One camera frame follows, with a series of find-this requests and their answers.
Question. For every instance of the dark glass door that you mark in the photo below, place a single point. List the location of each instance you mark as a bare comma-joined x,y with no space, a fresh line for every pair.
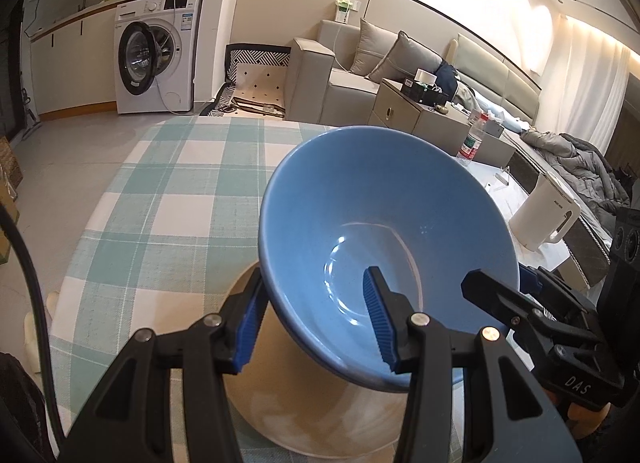
12,73

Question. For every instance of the padded bed headboard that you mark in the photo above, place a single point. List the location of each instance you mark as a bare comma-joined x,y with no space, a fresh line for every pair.
500,73

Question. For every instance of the green and white box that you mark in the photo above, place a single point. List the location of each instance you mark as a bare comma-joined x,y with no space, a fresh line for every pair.
346,10

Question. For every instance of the kitchen counter cabinet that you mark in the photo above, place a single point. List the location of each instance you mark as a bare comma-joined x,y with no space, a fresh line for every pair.
75,68

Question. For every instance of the dark blue pillow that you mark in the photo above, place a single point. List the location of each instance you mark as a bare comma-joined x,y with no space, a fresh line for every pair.
446,78

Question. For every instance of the white electric kettle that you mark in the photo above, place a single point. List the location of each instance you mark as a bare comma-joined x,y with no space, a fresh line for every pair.
540,215

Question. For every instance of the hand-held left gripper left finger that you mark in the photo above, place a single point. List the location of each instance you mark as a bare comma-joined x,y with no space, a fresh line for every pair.
247,328

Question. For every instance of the grey jacket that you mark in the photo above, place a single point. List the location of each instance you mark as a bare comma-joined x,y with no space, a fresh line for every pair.
575,168

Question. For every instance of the cardboard box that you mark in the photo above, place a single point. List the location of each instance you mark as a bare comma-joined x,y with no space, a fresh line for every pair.
7,238

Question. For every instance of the clear acrylic stand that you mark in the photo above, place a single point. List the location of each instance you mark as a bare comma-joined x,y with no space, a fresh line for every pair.
501,178

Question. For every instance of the black box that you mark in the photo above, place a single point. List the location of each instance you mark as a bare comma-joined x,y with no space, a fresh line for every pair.
417,90

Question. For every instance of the blue bowl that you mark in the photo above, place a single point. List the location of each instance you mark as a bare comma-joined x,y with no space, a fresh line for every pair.
375,183

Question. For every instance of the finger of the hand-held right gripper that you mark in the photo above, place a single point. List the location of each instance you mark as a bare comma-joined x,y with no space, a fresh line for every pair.
500,303
560,298

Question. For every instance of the white washing machine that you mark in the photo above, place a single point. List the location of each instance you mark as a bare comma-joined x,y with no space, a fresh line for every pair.
175,73

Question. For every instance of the brown patterned board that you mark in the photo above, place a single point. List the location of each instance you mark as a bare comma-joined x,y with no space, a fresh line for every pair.
10,163

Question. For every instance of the plaid tablecloth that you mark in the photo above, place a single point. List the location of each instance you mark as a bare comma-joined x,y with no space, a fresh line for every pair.
165,203

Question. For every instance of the floor mop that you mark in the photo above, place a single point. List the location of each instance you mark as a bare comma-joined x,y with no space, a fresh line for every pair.
31,118

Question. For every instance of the white curtain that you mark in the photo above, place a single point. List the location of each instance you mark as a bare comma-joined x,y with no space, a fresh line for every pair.
590,93

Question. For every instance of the grey cushion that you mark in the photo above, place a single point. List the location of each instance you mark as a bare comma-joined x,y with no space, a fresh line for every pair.
372,45
405,60

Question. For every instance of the person's right hand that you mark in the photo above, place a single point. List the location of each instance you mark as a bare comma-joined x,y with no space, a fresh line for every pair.
587,418

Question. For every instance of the white tissue box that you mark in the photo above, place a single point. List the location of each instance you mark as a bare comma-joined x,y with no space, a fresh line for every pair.
426,75

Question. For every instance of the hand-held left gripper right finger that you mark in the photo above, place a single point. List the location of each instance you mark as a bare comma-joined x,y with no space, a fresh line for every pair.
380,323

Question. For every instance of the plastic water bottle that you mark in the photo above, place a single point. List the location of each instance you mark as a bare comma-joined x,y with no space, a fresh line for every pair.
470,145

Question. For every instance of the cream plate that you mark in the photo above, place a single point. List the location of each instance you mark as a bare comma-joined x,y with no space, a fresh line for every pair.
310,408

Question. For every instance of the grey nightstand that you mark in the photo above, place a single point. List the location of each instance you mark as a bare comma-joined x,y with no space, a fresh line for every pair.
395,110

